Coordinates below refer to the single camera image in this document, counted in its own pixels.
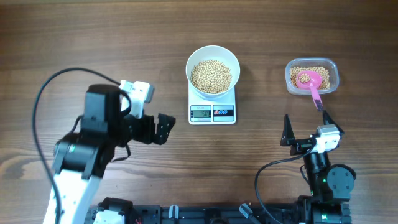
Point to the soybeans in white bowl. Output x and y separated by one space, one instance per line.
211 76

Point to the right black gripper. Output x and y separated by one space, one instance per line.
288 134

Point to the pink plastic measuring scoop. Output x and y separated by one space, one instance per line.
310 80

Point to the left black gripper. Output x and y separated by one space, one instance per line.
148 137

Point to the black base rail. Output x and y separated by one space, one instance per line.
150 214

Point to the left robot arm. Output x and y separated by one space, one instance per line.
81 158

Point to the white bowl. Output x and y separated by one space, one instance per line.
214 52

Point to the clear plastic container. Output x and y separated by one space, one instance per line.
312 62

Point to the white digital kitchen scale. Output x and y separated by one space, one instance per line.
211 111

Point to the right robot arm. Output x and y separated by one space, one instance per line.
330 185

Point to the pile of soybeans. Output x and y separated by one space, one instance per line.
293 74

